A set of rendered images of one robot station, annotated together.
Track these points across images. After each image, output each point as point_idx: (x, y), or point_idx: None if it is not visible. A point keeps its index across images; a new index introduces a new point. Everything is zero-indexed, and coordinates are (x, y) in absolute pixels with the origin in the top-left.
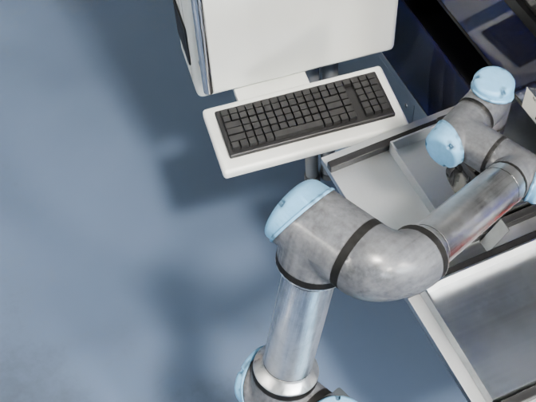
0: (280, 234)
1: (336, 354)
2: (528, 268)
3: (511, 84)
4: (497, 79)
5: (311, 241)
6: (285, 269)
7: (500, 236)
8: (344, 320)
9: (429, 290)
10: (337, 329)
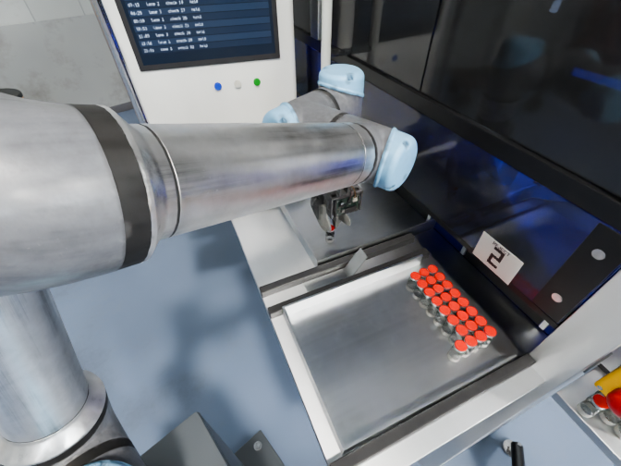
0: None
1: (273, 358)
2: (385, 293)
3: (359, 72)
4: (344, 68)
5: None
6: None
7: (359, 263)
8: None
9: (291, 312)
10: (275, 341)
